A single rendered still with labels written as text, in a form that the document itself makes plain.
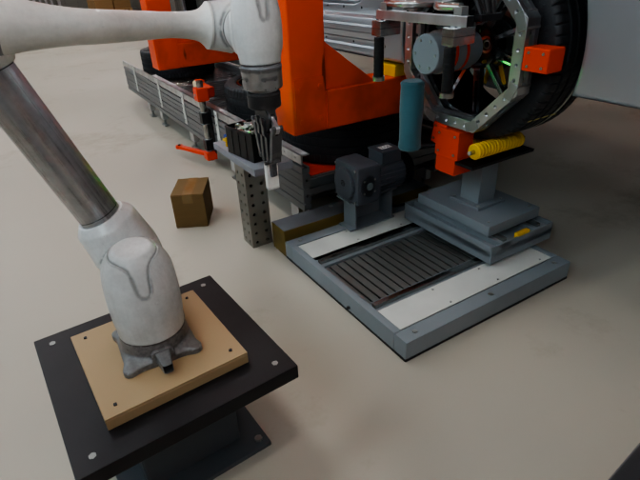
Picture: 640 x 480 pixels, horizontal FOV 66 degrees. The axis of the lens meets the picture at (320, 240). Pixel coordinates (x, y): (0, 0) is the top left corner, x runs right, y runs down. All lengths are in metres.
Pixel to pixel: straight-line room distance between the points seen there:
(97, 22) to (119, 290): 0.53
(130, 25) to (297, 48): 0.98
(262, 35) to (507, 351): 1.23
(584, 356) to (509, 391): 0.32
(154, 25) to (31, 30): 0.25
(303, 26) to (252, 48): 0.91
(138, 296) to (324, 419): 0.65
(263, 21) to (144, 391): 0.82
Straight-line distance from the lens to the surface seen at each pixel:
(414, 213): 2.23
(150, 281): 1.12
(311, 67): 2.02
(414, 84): 1.88
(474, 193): 2.13
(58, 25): 1.03
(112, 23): 1.07
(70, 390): 1.31
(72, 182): 1.24
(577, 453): 1.53
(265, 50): 1.09
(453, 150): 1.93
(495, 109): 1.78
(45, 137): 1.21
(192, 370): 1.20
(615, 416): 1.66
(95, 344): 1.36
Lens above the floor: 1.13
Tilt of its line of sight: 29 degrees down
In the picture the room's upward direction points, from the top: 3 degrees counter-clockwise
